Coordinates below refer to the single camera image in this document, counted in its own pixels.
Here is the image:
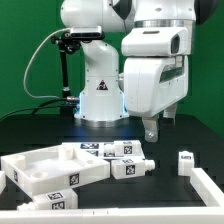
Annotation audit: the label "grey camera cable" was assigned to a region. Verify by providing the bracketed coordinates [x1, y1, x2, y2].
[22, 27, 71, 100]

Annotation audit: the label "white block at left edge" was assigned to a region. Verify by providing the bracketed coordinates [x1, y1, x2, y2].
[0, 171, 6, 195]

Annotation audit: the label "white square tabletop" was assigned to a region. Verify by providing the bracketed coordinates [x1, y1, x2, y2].
[1, 145, 110, 197]

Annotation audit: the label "white obstacle fence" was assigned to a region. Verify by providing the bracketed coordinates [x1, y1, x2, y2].
[0, 168, 224, 224]

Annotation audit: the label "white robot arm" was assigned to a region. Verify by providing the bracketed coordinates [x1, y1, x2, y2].
[60, 0, 221, 142]

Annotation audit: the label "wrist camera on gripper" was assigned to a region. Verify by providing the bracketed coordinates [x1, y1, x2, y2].
[122, 27, 189, 56]

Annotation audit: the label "marker sheet with tags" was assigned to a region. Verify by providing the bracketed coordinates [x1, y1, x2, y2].
[63, 141, 145, 160]

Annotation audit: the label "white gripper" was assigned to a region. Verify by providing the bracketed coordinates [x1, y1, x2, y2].
[124, 56, 188, 142]

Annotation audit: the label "black camera stand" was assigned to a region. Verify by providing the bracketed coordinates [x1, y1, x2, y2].
[51, 31, 80, 116]

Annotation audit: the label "black cables on table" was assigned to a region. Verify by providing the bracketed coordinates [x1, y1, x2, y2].
[0, 95, 81, 123]

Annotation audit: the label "background camera on stand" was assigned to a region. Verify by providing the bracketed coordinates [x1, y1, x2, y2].
[70, 26, 103, 40]

